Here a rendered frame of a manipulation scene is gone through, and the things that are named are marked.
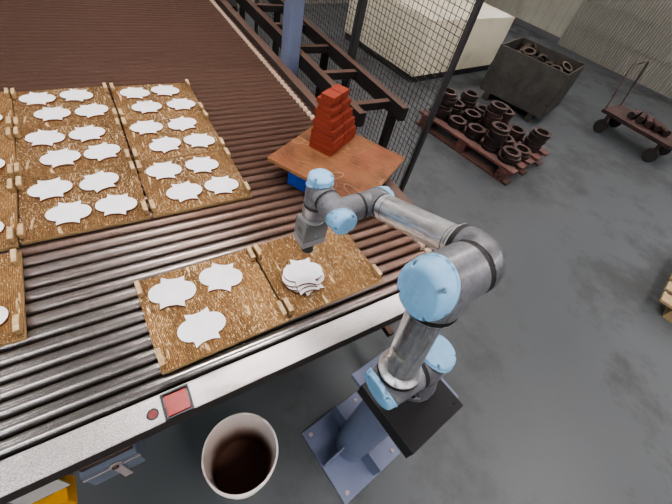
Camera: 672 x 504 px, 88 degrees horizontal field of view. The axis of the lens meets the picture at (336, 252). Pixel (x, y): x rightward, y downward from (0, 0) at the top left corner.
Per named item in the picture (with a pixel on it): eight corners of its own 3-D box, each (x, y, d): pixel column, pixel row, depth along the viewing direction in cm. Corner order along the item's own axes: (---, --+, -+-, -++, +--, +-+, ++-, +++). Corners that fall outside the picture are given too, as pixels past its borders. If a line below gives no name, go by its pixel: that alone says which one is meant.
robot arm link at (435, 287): (423, 394, 100) (508, 266, 62) (381, 421, 94) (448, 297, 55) (397, 360, 107) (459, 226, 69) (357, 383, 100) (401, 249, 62)
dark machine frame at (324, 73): (368, 221, 298) (409, 107, 222) (329, 232, 281) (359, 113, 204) (244, 64, 445) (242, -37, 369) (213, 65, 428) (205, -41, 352)
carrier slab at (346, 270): (382, 282, 140) (383, 279, 139) (289, 320, 121) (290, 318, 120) (337, 223, 157) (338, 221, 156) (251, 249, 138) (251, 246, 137)
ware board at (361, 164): (404, 160, 181) (405, 157, 180) (360, 210, 150) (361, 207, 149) (323, 121, 192) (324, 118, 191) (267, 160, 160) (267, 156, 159)
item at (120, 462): (150, 466, 108) (136, 454, 94) (98, 492, 101) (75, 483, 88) (142, 431, 113) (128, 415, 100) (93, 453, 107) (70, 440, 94)
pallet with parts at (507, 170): (502, 187, 371) (530, 147, 334) (412, 121, 429) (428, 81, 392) (543, 165, 419) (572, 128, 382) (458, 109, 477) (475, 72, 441)
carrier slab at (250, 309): (288, 321, 121) (289, 319, 120) (162, 375, 102) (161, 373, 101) (249, 250, 138) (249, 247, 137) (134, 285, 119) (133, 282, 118)
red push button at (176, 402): (191, 408, 99) (191, 406, 97) (169, 418, 96) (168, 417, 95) (185, 388, 101) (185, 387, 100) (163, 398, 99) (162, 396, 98)
